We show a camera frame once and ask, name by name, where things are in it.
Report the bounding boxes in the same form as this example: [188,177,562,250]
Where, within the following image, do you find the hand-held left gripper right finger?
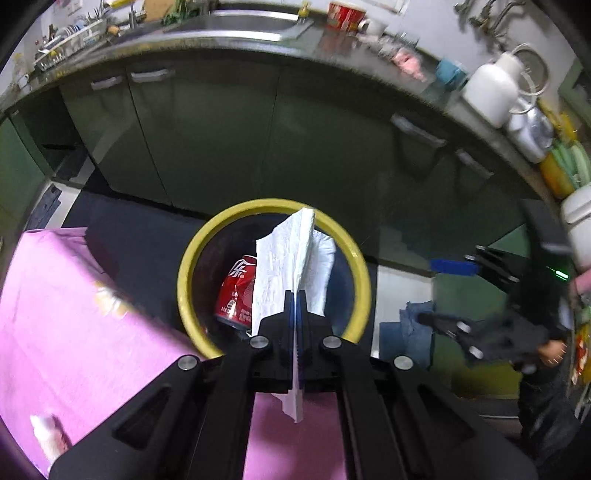
[298,291,539,480]

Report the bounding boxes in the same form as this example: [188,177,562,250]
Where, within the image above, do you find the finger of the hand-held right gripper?
[417,311,513,361]
[431,246,527,289]

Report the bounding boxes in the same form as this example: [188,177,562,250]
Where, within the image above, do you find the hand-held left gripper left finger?
[48,291,295,480]

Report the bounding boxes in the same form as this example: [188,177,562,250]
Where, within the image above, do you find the red soda can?
[215,255,259,329]

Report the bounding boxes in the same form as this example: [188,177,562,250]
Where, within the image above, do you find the white napkin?
[252,208,337,423]

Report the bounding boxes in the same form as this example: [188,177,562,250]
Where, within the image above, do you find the yellow-rimmed trash bin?
[177,198,371,361]

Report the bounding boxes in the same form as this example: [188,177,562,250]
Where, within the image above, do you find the small white bottle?
[30,414,73,463]

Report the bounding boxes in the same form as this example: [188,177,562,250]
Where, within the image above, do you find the person's right hand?
[537,340,568,366]

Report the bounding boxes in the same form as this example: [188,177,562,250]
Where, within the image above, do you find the blue floor cloth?
[399,300,435,370]

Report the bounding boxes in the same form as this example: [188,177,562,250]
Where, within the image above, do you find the white appliance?
[561,185,591,269]

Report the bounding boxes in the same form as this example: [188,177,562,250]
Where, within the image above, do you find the person's dark clothing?
[517,369,583,464]

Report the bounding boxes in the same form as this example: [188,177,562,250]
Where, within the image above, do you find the orange and green containers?
[540,138,591,198]

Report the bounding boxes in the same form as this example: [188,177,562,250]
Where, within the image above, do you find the silver kettle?
[508,105,555,163]

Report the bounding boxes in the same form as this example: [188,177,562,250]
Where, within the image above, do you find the white jug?
[463,51,523,130]

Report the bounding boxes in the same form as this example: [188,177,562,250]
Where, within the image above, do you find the blue cup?
[436,58,468,88]

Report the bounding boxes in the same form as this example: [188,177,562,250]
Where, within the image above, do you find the dark green base cabinets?
[0,44,568,259]

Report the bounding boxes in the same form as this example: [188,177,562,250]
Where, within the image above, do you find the pink cloth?
[392,46,428,80]

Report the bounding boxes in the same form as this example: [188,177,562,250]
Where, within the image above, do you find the purple floral tablecloth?
[0,226,345,480]

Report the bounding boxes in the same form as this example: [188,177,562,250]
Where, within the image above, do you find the white mug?
[358,18,387,38]

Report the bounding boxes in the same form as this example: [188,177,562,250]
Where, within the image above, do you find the steel sink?
[164,9,315,43]

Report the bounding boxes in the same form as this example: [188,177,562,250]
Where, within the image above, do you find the green plant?
[161,10,197,26]

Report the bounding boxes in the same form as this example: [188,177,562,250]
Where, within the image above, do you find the wooden cutting board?
[143,0,178,17]

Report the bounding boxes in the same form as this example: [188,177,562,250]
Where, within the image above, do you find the dish rack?
[34,17,108,71]

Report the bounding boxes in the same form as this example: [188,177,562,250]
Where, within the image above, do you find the wall taps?
[455,0,527,35]

